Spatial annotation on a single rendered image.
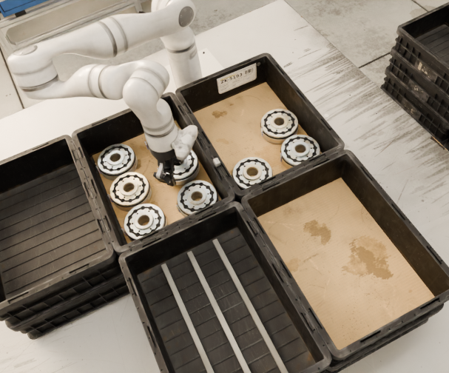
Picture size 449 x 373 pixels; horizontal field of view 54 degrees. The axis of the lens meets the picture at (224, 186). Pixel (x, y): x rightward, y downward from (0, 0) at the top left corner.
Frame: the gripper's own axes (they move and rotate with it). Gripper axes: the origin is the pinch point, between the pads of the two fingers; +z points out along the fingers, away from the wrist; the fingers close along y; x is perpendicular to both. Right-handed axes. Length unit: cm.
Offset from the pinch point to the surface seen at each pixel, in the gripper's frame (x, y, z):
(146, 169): -9.7, -1.6, 4.2
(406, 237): 57, 4, -3
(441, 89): 71, -87, 38
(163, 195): -2.1, 4.9, 4.2
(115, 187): -13.9, 7.5, 1.3
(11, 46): -161, -101, 73
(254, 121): 13.9, -25.2, 4.2
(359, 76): 40, -64, 17
